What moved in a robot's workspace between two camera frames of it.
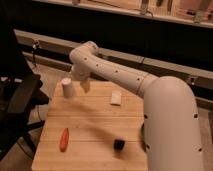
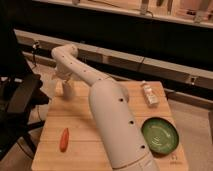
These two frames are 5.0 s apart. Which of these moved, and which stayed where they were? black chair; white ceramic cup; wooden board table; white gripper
Moved: white gripper
Stayed: white ceramic cup; wooden board table; black chair
